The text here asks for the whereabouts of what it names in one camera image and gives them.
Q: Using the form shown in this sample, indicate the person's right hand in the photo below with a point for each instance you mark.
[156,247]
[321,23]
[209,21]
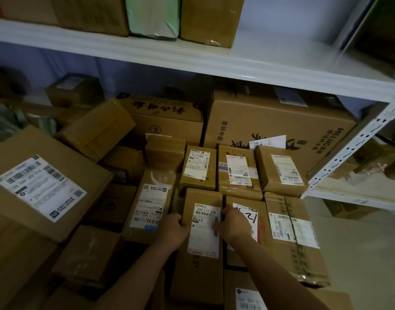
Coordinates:
[236,224]

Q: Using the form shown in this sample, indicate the person's left hand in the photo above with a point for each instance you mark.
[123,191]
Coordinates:
[173,230]

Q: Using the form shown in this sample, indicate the person's right thumb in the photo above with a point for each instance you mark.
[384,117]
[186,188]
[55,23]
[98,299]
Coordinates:
[219,226]

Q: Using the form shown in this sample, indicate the person's left thumb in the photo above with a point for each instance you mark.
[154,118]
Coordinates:
[186,228]

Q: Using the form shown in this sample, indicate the narrow parcel box white label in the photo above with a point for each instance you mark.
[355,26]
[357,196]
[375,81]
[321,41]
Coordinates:
[200,271]

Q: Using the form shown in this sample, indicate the person's right forearm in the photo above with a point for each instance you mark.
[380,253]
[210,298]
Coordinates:
[275,274]

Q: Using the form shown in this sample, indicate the person's left forearm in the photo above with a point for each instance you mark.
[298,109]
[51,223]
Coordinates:
[133,277]

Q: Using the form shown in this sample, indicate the pile of cardboard parcels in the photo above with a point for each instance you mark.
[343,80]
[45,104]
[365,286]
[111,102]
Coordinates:
[265,125]

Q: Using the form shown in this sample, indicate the flat brown cardboard box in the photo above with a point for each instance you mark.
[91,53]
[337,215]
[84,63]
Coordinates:
[349,208]

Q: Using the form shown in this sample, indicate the white metal shelving rack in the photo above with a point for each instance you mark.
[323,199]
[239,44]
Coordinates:
[249,61]
[362,194]

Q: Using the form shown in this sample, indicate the tall brown cardboard carton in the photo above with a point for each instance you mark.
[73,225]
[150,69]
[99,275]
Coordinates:
[210,19]

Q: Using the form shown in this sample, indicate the grey green plastic bag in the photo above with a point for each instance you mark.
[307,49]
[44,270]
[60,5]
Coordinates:
[5,121]

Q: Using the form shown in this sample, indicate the pale green wrapped package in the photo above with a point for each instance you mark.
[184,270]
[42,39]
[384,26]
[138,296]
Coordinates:
[152,16]

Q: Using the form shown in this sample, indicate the large brown cardboard carton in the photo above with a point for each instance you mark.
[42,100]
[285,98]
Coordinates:
[91,14]
[26,8]

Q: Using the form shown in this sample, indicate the dark cardboard box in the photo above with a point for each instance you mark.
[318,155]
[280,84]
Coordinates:
[383,28]

